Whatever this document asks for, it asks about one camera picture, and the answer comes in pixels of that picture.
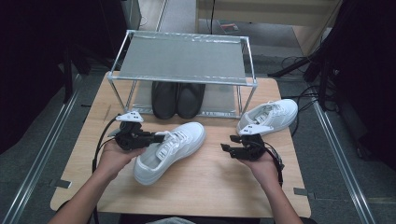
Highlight black slipper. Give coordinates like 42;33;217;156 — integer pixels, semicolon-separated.
150;81;179;120
176;83;206;120

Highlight metal shoe rack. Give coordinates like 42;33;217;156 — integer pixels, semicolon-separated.
106;29;259;119

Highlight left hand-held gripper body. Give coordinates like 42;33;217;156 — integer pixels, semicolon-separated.
114;110;154;152

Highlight black curtain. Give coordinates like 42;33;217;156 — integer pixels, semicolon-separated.
323;0;396;171
0;0;129;155

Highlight black tripod stand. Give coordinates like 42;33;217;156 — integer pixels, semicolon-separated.
266;36;339;112

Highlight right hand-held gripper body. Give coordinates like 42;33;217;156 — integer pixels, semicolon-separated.
237;124;268;161

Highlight white sneaker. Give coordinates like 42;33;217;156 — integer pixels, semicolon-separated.
236;98;299;137
133;121;207;187

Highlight red book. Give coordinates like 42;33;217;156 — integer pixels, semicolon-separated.
219;20;240;34

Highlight wooden cabinet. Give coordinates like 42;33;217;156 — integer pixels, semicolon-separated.
195;0;344;57

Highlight black hanging cable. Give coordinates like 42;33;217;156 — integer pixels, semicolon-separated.
210;0;217;35

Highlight right hand-held gripper cable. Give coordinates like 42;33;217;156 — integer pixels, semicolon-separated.
261;140;286;189

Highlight black floor cables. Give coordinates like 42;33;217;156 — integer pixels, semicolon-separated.
279;55;323;138

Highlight person's right hand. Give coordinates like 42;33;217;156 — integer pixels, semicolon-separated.
240;151;282;191

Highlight metal floor rail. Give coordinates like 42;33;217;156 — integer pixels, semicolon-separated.
0;90;80;224
311;101;378;224

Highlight grey tape piece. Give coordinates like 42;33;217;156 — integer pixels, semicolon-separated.
49;178;73;189
292;187;317;201

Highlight person's left hand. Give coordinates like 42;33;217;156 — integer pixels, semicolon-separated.
97;140;148;180

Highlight black upright stand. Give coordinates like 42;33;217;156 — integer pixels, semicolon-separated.
62;43;75;105

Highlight person's grey clothing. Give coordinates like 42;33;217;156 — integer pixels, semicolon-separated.
144;216;196;224

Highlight hand-held gripper cable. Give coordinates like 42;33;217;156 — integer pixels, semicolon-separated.
91;116;122;224
261;140;286;189

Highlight left hand-held gripper cable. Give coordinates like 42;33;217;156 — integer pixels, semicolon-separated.
91;116;122;224

